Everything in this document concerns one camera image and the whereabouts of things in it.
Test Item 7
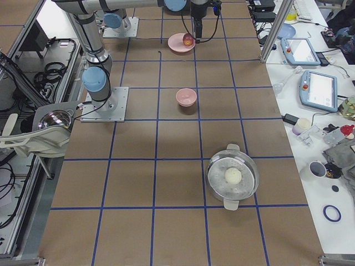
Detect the glass pot lid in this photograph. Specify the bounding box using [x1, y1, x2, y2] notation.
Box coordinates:
[32, 101, 79, 131]

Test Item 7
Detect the pink plate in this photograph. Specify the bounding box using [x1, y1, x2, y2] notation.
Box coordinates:
[168, 33, 195, 53]

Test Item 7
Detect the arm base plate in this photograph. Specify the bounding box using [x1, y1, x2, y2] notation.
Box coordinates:
[103, 17, 139, 39]
[79, 87, 129, 122]

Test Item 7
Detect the light blue plate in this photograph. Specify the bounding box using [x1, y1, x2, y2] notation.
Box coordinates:
[277, 23, 296, 39]

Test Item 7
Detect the blue rubber ring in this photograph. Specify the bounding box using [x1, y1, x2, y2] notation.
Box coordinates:
[323, 204, 342, 222]

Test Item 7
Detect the blue teach pendant near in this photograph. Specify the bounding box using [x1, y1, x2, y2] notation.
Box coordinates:
[298, 70, 338, 112]

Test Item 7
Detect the pink bowl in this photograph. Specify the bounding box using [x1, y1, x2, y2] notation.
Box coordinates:
[175, 88, 197, 107]

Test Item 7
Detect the green glass jar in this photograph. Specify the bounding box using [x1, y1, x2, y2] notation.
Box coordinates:
[338, 96, 355, 121]

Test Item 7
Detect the red apple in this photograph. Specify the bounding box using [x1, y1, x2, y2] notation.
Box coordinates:
[182, 33, 194, 47]

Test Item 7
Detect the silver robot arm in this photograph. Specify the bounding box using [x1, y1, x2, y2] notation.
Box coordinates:
[67, 13, 116, 117]
[53, 1, 211, 57]

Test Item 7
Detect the blue teach pendant far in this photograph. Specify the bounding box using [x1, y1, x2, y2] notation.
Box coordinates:
[280, 38, 321, 66]

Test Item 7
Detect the black power adapter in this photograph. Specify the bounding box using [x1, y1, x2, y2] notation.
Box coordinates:
[253, 12, 276, 22]

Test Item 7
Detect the white steamed bun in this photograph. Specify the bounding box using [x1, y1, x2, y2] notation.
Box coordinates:
[224, 167, 242, 185]

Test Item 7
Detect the blue teach pendant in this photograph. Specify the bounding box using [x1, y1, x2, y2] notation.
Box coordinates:
[280, 38, 321, 66]
[298, 70, 338, 112]

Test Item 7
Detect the white lavender jar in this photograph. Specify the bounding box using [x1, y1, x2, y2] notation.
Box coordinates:
[292, 118, 311, 135]

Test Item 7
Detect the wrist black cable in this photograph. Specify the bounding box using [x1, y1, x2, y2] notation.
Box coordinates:
[181, 8, 222, 44]

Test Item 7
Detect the white mug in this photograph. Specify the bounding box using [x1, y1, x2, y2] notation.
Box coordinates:
[300, 161, 327, 181]

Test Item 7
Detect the aluminium frame post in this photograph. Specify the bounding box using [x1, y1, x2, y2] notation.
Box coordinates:
[260, 0, 294, 63]

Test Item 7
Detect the white desk chair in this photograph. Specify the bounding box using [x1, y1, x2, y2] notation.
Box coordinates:
[1, 114, 70, 158]

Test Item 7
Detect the steel steamer pot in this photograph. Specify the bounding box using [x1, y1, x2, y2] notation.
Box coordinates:
[206, 144, 260, 211]

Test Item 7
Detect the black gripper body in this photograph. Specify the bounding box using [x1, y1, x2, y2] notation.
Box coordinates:
[194, 18, 202, 38]

